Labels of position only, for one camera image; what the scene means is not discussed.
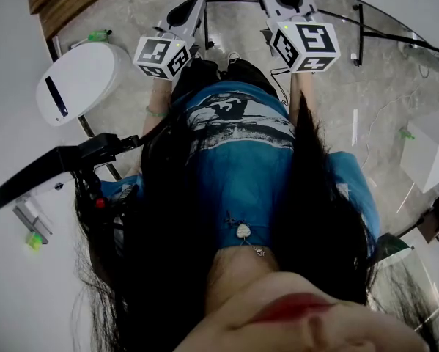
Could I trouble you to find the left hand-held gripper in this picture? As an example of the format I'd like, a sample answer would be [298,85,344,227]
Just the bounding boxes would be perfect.
[132,0,207,82]

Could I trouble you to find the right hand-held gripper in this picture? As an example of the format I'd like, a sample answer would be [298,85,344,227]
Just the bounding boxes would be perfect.
[254,0,342,74]

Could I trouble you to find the person's left forearm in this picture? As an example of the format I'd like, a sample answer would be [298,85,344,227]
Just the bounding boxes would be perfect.
[141,77,174,137]

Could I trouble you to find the person's right forearm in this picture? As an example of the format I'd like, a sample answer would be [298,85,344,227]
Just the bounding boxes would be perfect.
[288,70,317,124]

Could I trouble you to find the person's black trousers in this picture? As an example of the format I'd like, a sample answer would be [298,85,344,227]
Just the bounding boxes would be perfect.
[171,57,278,100]

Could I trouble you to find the white oval appliance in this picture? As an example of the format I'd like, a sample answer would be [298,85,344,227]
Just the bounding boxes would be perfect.
[34,41,132,128]

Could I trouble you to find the person's blue printed shirt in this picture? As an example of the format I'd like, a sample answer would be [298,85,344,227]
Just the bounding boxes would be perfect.
[101,81,381,251]

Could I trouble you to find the white cabinet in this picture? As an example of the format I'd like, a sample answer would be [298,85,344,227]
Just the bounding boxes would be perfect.
[399,109,439,194]

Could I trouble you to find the black and white machine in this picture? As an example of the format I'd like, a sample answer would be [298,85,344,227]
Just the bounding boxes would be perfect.
[0,133,141,212]

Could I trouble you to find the cluttered work desk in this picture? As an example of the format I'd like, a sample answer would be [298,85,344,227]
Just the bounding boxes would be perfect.
[416,192,439,251]

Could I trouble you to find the bright green small container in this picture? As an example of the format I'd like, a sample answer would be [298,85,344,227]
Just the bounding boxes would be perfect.
[25,232,44,252]

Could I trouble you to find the person's face and neck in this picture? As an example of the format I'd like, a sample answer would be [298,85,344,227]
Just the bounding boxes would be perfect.
[173,247,431,352]

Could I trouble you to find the black metal table frame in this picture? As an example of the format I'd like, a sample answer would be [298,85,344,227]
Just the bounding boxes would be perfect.
[195,0,439,67]

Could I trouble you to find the green bead bracelet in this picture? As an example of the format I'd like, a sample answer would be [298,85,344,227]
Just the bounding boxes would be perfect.
[144,105,169,119]

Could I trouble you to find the white stone pendant necklace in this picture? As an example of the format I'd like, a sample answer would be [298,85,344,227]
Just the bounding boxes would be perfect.
[222,210,268,259]

